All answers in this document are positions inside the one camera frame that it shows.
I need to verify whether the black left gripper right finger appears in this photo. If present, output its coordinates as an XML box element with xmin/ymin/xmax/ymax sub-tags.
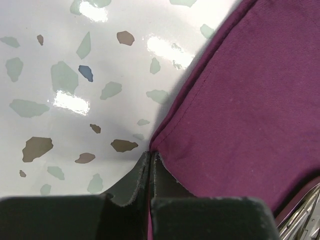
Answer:
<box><xmin>149</xmin><ymin>152</ymin><xmax>280</xmax><ymax>240</ymax></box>

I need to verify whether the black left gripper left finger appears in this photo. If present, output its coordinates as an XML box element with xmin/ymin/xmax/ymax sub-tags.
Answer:
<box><xmin>0</xmin><ymin>152</ymin><xmax>150</xmax><ymax>240</ymax></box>

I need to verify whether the purple surgical cloth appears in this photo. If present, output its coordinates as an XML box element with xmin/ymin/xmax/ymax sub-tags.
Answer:
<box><xmin>147</xmin><ymin>0</ymin><xmax>320</xmax><ymax>240</ymax></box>

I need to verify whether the stainless steel instrument tray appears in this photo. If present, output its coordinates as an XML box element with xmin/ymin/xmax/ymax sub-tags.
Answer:
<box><xmin>275</xmin><ymin>177</ymin><xmax>320</xmax><ymax>240</ymax></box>

